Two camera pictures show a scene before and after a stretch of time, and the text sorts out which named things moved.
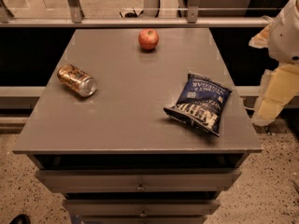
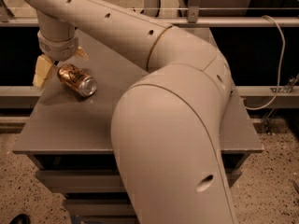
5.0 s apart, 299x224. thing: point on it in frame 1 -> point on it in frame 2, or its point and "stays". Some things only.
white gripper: x=286 y=37 -> x=58 y=49
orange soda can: x=78 y=80 stays
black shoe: x=21 y=218 stays
